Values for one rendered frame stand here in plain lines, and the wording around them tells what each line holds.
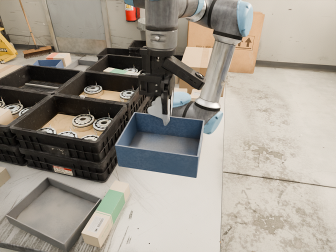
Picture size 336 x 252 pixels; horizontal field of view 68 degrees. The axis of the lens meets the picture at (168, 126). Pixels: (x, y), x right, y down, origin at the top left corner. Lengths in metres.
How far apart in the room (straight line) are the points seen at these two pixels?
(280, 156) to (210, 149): 1.28
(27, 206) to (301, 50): 3.99
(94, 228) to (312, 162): 2.02
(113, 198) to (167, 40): 0.62
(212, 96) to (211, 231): 0.52
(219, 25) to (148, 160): 0.61
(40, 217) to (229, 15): 1.01
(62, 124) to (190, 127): 0.76
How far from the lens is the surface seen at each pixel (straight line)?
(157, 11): 0.59
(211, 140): 1.33
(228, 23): 1.01
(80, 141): 1.00
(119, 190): 1.02
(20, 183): 1.27
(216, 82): 1.04
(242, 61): 3.98
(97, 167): 1.06
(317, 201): 2.22
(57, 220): 1.07
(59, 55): 2.40
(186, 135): 0.72
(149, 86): 0.64
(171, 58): 0.63
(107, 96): 1.49
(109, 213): 0.96
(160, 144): 0.70
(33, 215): 1.12
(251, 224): 1.90
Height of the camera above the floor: 1.52
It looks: 35 degrees down
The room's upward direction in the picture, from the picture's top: straight up
